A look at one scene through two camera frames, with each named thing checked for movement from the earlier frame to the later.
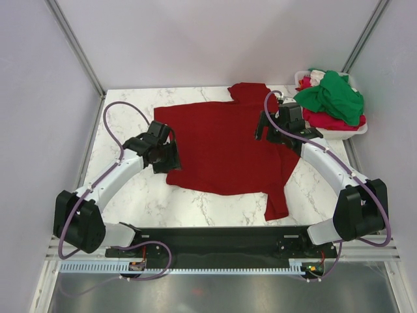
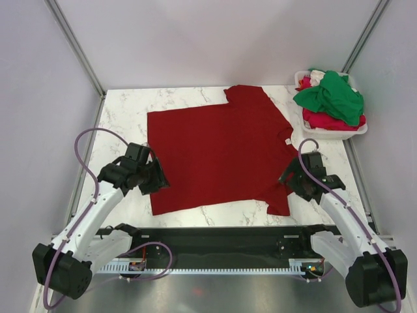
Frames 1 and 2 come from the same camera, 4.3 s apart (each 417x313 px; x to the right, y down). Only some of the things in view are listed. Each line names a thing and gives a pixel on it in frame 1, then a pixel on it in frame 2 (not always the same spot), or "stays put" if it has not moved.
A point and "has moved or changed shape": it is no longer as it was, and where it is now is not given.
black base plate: x=231 y=243 stays put
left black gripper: x=173 y=162 -> x=159 y=181
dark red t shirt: x=219 y=150 has moved or changed shape
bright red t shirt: x=322 y=119 stays put
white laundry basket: x=331 y=134 stays put
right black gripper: x=264 y=120 -> x=294 y=167
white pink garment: x=314 y=79 stays put
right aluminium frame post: x=374 y=19 stays put
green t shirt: x=334 y=96 stays put
